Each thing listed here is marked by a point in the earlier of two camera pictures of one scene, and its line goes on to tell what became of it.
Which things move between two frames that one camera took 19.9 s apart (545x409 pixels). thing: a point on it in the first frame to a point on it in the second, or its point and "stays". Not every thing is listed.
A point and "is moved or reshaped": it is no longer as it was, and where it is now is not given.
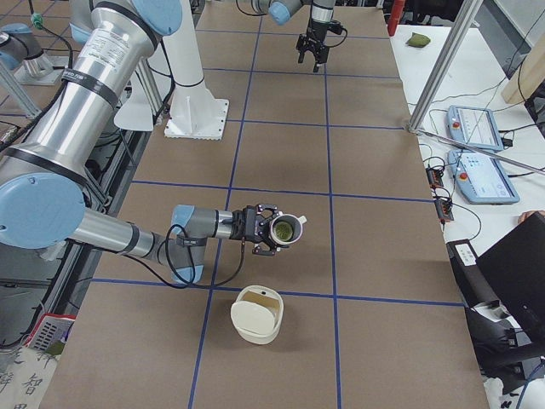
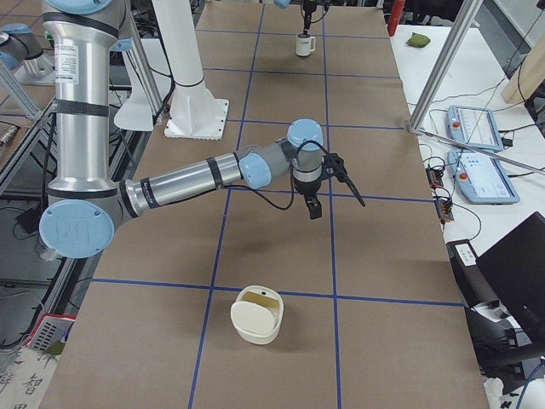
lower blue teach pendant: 481,180 stays
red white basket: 49,332 stays
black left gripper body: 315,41 to 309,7
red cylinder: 396,8 stays
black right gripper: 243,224 to 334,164
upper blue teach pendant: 473,127 stays
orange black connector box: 434,177 stays
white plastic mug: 296,223 is moved or reshaped
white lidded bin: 256,315 stays
